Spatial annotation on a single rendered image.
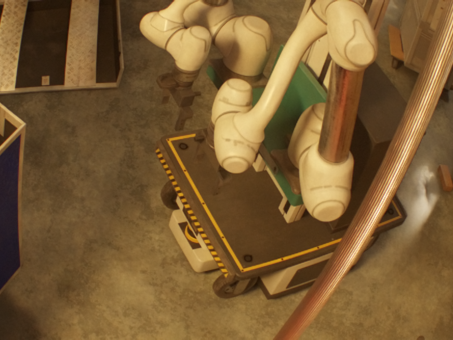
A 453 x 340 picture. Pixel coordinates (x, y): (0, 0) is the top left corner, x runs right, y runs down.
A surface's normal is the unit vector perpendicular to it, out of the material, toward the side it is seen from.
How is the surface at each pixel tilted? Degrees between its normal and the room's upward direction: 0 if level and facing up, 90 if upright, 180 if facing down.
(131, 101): 0
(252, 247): 0
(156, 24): 61
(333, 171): 52
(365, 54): 84
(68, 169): 0
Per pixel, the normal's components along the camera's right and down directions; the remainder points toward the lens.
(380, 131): 0.25, -0.67
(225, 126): -0.73, -0.47
